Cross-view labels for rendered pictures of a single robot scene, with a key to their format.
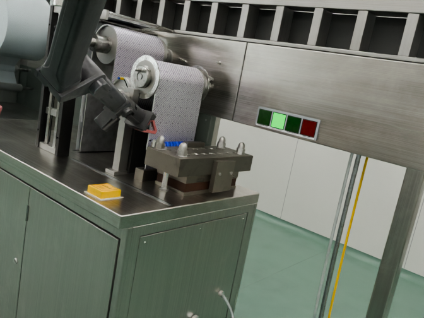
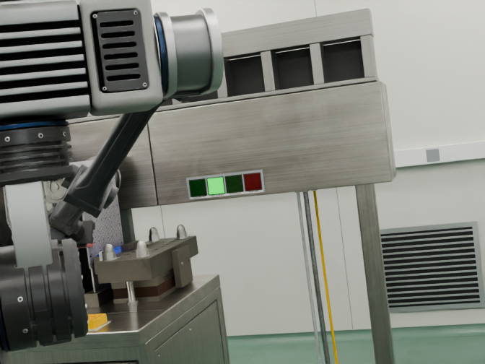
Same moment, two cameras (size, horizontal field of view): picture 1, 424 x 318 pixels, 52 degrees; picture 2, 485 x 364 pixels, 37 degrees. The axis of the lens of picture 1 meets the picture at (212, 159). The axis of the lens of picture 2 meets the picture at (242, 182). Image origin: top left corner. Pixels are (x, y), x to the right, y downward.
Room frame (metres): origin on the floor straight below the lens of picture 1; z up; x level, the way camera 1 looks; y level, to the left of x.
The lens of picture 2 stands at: (-0.58, 0.60, 1.31)
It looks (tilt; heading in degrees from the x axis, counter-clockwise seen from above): 3 degrees down; 337
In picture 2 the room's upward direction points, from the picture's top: 7 degrees counter-clockwise
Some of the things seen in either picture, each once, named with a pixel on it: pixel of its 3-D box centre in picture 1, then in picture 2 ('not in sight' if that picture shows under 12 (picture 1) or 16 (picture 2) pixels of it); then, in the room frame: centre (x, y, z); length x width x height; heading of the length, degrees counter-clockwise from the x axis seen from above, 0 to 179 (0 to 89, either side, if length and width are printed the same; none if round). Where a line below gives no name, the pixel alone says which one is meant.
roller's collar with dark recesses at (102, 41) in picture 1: (100, 43); not in sight; (1.66, 0.49, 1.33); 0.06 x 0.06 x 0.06; 52
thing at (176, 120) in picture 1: (174, 124); (104, 230); (1.57, 0.16, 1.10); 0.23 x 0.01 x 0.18; 142
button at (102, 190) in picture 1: (104, 190); (88, 322); (1.24, 0.29, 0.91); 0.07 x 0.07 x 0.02; 52
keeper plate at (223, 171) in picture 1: (222, 176); (182, 266); (1.49, -0.05, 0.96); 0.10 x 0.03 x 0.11; 142
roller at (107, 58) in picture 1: (132, 50); not in sight; (1.78, 0.39, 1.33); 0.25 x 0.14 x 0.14; 142
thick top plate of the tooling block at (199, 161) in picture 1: (202, 159); (151, 257); (1.54, 0.03, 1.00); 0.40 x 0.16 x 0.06; 142
